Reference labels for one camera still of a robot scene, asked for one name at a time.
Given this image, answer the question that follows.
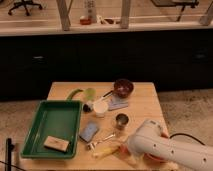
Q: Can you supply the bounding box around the red apple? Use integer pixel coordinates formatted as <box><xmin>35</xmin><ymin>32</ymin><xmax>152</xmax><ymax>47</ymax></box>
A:
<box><xmin>119</xmin><ymin>145</ymin><xmax>128</xmax><ymax>155</ymax></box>

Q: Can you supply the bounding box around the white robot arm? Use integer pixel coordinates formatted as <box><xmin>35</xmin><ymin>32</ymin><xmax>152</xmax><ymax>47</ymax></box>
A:
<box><xmin>125</xmin><ymin>119</ymin><xmax>213</xmax><ymax>171</ymax></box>

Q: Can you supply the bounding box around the white paper cup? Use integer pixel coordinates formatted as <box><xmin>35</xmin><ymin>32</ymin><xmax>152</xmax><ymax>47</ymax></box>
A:
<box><xmin>93</xmin><ymin>101</ymin><xmax>108</xmax><ymax>117</ymax></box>

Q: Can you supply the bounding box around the small metal cup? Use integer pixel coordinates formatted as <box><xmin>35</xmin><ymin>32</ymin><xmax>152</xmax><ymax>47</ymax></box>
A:
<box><xmin>116</xmin><ymin>113</ymin><xmax>129</xmax><ymax>130</ymax></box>

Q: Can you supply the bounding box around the dark red bowl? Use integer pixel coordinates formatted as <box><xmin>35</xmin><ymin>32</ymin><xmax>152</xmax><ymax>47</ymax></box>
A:
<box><xmin>113</xmin><ymin>79</ymin><xmax>134</xmax><ymax>98</ymax></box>

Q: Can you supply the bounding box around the green ladle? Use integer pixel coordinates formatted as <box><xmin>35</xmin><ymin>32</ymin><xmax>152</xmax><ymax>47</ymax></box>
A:
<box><xmin>67</xmin><ymin>88</ymin><xmax>96</xmax><ymax>101</ymax></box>

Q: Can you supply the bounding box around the grey blue cloth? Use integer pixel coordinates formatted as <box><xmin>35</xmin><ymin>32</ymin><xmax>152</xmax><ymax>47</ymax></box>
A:
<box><xmin>108</xmin><ymin>96</ymin><xmax>129</xmax><ymax>111</ymax></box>

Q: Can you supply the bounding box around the small black round object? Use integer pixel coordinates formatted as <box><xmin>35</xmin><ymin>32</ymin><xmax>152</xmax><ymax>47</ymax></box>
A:
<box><xmin>83</xmin><ymin>104</ymin><xmax>93</xmax><ymax>113</ymax></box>

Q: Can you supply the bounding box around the green plastic tray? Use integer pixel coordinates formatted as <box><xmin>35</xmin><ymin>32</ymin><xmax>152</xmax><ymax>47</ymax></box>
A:
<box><xmin>21</xmin><ymin>100</ymin><xmax>82</xmax><ymax>159</ymax></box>

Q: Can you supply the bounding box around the silver fork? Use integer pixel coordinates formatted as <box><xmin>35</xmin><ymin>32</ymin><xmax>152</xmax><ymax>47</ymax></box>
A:
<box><xmin>86</xmin><ymin>133</ymin><xmax>116</xmax><ymax>150</ymax></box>

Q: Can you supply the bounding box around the yellow banana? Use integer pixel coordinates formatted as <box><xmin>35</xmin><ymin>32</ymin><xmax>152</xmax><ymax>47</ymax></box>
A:
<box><xmin>92</xmin><ymin>146</ymin><xmax>119</xmax><ymax>159</ymax></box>

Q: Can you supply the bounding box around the small red dish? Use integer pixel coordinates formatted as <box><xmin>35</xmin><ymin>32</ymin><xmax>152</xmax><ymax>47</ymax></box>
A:
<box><xmin>79</xmin><ymin>16</ymin><xmax>91</xmax><ymax>25</ymax></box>

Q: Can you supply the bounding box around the wooden block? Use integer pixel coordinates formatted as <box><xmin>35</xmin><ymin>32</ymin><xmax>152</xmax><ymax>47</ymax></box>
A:
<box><xmin>44</xmin><ymin>136</ymin><xmax>69</xmax><ymax>152</ymax></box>

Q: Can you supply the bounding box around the orange bowl with nuts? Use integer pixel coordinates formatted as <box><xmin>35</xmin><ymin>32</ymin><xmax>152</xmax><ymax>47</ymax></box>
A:
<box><xmin>145</xmin><ymin>133</ymin><xmax>169</xmax><ymax>163</ymax></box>

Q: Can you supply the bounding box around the black office chair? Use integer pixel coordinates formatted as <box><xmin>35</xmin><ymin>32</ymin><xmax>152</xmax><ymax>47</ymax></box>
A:
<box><xmin>8</xmin><ymin>0</ymin><xmax>43</xmax><ymax>16</ymax></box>

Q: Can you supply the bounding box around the black cable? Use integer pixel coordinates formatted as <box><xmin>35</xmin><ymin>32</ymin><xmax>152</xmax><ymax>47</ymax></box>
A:
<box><xmin>169</xmin><ymin>132</ymin><xmax>207</xmax><ymax>147</ymax></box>

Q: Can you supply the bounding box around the black stand post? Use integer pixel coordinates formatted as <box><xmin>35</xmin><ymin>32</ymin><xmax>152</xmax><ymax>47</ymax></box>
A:
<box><xmin>5</xmin><ymin>138</ymin><xmax>14</xmax><ymax>171</ymax></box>

